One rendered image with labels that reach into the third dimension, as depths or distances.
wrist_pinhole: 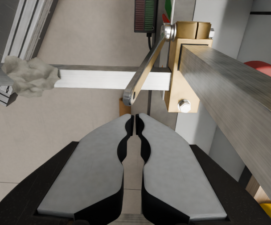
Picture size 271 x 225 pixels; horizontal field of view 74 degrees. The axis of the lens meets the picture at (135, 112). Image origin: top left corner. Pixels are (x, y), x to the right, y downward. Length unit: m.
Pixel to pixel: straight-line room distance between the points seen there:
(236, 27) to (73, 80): 0.43
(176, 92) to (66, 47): 1.00
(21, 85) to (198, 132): 0.53
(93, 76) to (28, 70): 0.10
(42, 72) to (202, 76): 0.23
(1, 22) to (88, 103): 0.63
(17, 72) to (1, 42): 0.83
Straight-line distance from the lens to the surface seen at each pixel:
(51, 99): 1.39
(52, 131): 1.54
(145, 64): 0.16
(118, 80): 0.29
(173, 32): 0.28
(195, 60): 0.21
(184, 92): 0.29
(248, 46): 0.56
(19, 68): 0.32
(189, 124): 0.63
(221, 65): 0.17
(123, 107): 1.19
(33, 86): 0.32
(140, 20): 0.43
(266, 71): 0.29
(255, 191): 0.45
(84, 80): 0.30
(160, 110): 0.50
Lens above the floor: 1.13
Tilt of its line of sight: 61 degrees down
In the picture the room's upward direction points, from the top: 179 degrees counter-clockwise
